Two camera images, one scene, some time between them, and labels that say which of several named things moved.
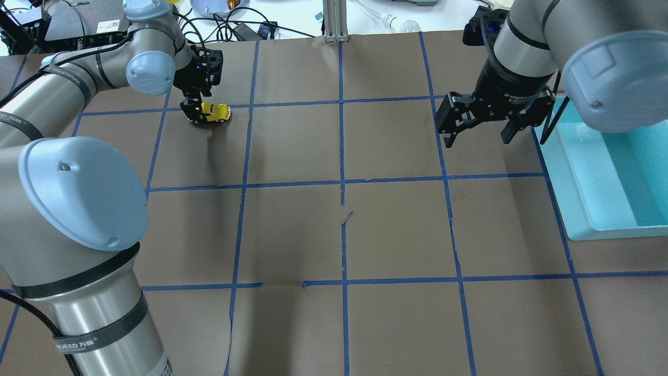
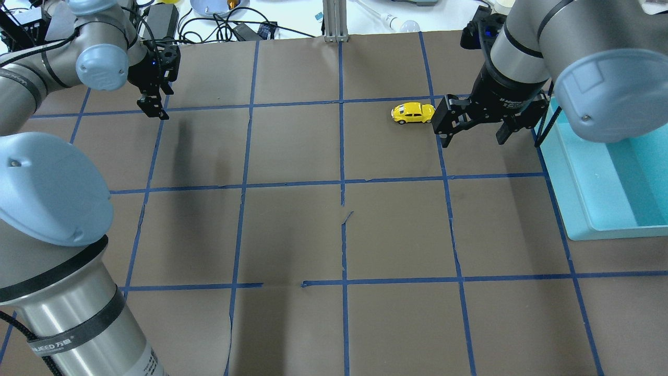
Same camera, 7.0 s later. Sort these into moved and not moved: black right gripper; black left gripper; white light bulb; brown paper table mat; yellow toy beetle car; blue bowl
Moved: black left gripper; yellow toy beetle car
Not moved: white light bulb; brown paper table mat; blue bowl; black right gripper
